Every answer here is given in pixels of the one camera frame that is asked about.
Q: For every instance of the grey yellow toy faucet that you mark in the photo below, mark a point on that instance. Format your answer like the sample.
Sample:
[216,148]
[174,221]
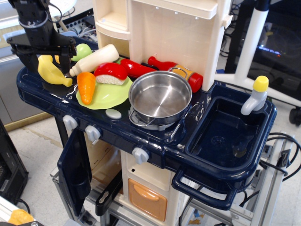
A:
[258,96]

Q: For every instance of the yellow object bottom left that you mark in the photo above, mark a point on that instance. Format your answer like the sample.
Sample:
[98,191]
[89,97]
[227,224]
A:
[19,217]

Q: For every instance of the grey stove knob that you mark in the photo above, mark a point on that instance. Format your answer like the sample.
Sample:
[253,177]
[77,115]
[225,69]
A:
[93,134]
[69,122]
[140,155]

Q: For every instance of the black oven door handle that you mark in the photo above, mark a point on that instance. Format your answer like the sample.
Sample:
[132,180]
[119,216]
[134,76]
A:
[106,197]

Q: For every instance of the white stand frame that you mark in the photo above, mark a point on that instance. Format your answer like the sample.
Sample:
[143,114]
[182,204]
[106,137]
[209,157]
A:
[267,39]

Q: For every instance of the navy oven door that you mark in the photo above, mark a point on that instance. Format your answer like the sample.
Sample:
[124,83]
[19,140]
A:
[75,171]

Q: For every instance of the light green toy plate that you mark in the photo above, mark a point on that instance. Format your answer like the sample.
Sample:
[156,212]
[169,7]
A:
[107,95]

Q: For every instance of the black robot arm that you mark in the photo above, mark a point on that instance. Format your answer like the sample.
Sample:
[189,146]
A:
[32,12]

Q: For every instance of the orange toy carrot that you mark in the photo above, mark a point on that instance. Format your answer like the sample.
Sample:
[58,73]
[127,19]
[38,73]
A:
[86,87]

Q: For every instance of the cream toy kitchen tower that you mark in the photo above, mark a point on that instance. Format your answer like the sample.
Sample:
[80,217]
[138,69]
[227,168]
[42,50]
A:
[187,32]

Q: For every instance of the grey oval button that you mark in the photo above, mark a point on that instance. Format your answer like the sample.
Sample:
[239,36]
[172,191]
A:
[113,114]

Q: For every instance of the red toy chili pepper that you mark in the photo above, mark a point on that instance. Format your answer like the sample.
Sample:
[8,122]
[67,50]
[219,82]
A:
[134,69]

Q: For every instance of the yellow toy banana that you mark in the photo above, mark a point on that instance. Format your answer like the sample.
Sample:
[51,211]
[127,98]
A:
[50,73]

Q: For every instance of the middle grey stove knob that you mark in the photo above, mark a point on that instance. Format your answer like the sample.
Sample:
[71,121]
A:
[93,134]

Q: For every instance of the aluminium frame cart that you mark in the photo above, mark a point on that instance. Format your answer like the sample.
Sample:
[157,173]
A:
[253,207]

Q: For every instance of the black caster wheel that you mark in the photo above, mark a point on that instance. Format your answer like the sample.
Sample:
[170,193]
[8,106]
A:
[295,116]

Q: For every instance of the right grey stove knob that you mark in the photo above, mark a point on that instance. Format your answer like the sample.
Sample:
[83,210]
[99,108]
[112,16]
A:
[140,155]

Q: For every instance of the cream toy bottle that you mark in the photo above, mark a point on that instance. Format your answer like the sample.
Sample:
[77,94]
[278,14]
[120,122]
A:
[89,63]

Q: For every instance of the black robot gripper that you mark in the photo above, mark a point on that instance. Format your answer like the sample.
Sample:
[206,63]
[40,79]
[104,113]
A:
[43,39]

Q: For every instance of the orange toy drawer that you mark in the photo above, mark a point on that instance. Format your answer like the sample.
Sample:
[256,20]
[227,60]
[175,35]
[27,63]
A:
[147,200]

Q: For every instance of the navy toy kitchen counter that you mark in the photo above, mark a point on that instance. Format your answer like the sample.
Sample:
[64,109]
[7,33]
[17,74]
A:
[213,150]

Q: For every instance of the yellow toy corn cob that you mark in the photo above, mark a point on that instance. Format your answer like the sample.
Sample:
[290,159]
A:
[57,59]

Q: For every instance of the stainless steel pot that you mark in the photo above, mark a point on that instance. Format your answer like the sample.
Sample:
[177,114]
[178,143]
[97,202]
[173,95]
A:
[158,98]

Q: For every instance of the black computer case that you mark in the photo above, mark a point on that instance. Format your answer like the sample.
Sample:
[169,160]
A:
[13,174]

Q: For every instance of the green toy pear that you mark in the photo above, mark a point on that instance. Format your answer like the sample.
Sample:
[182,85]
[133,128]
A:
[83,50]

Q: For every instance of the red toy ketchup bottle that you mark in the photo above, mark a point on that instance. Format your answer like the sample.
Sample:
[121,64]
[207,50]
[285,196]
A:
[194,79]

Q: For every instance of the left grey stove knob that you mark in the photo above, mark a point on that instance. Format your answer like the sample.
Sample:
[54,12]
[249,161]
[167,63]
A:
[69,122]

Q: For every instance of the red white toy sushi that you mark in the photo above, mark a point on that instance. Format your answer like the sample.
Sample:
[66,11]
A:
[110,73]

